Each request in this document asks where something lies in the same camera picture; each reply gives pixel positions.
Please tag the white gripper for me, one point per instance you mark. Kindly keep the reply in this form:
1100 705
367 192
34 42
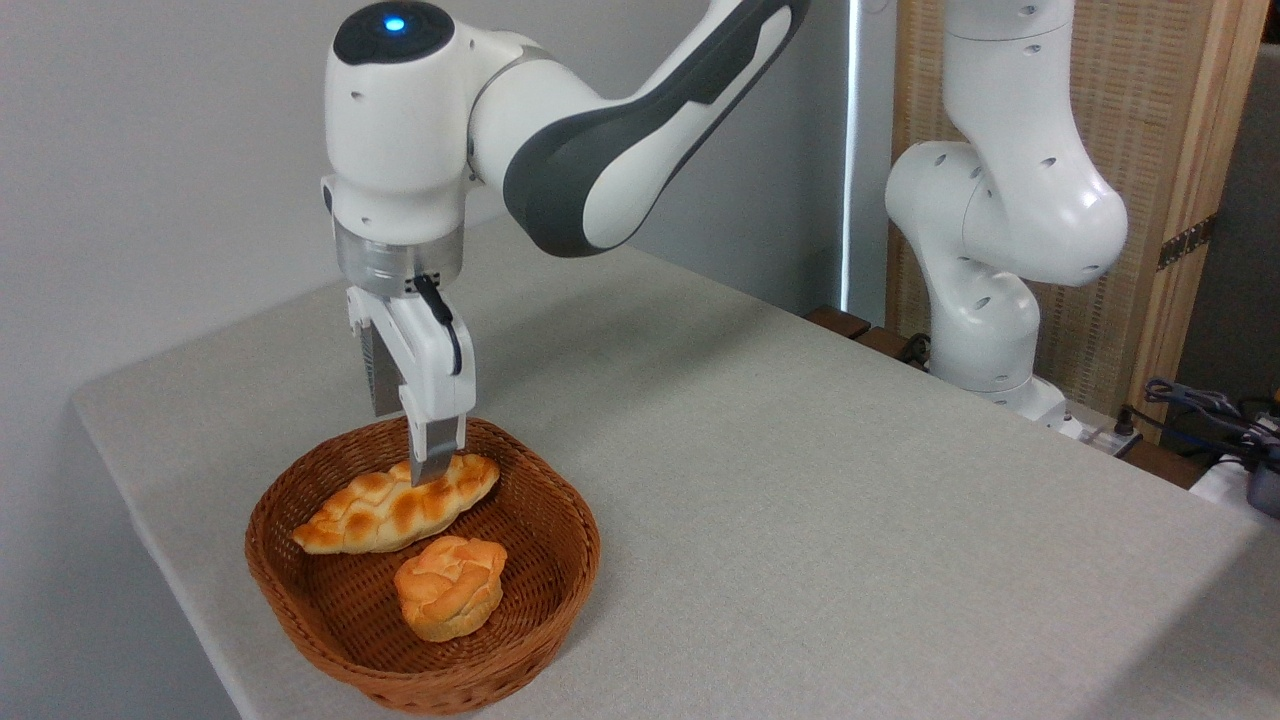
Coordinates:
430 380

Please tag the long braided bread loaf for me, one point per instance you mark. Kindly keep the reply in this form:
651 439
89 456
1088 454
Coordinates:
370 515

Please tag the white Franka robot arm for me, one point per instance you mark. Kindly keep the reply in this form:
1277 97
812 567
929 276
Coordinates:
400 130

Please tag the round bread roll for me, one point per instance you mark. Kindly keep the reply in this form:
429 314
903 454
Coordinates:
450 590

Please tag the brown wicker basket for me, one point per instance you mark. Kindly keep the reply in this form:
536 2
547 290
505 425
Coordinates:
540 560

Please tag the bright vertical light strip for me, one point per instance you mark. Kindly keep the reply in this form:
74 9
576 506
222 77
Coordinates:
851 150

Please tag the metal screen hinge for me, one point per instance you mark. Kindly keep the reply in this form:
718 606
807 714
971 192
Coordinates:
1185 242

